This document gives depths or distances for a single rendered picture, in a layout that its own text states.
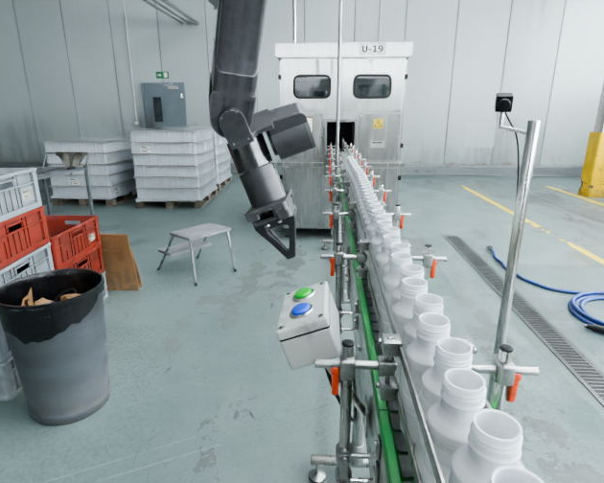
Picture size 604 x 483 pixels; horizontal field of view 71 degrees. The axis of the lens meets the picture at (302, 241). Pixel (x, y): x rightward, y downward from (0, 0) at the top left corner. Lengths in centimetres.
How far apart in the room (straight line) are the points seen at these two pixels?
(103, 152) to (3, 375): 501
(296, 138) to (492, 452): 45
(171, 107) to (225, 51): 1030
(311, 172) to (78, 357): 329
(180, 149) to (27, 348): 485
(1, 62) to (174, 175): 700
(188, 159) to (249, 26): 612
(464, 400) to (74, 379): 201
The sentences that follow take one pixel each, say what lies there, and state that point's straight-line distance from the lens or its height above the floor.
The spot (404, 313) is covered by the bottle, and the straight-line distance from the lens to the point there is 64.
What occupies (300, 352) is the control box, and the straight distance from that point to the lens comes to 64.
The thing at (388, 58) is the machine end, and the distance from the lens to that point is 483.
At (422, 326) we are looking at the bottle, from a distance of 53.
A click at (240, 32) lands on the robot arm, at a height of 149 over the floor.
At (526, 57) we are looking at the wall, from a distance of 1118.
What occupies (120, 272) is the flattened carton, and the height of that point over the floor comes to 17.
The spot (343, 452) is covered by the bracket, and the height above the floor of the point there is 94.
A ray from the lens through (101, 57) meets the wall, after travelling 1160.
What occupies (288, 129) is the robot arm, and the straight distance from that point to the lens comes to 63.
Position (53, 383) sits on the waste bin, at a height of 24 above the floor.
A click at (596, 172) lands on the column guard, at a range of 894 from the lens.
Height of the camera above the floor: 140
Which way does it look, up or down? 17 degrees down
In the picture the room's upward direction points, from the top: straight up
